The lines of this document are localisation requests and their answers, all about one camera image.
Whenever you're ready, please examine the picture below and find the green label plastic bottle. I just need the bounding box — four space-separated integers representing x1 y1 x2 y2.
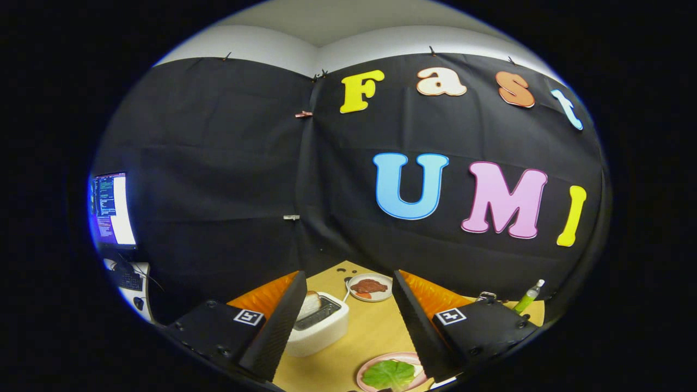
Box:
513 279 545 315

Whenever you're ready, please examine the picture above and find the black backdrop cloth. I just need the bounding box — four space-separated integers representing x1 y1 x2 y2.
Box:
90 52 613 327

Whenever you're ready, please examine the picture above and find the black keyboard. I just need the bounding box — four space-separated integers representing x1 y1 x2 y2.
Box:
112 266 145 292

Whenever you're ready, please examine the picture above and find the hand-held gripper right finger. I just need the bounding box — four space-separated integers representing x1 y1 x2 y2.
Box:
392 269 540 383

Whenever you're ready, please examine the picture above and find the white toaster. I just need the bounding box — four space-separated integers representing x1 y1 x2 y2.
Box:
283 291 350 358

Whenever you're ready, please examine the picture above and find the small grey plate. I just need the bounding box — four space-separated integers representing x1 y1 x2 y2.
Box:
347 273 394 303

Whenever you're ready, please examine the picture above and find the computer monitor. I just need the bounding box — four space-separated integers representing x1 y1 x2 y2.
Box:
89 171 138 250

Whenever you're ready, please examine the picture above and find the green lettuce leaf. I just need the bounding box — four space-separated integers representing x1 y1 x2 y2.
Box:
362 359 417 391

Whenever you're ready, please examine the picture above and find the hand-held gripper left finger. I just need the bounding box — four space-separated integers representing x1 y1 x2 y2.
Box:
163 271 308 383

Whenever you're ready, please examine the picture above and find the white bread slice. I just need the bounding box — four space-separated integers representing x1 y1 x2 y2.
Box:
297 290 323 321

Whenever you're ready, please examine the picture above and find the pink round plate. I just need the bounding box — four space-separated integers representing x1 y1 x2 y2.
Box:
356 352 428 392

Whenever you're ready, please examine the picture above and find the brown meat patty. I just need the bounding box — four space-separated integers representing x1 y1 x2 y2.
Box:
350 279 388 295

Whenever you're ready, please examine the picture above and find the white side desk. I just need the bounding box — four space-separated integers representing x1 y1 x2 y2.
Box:
103 259 154 323

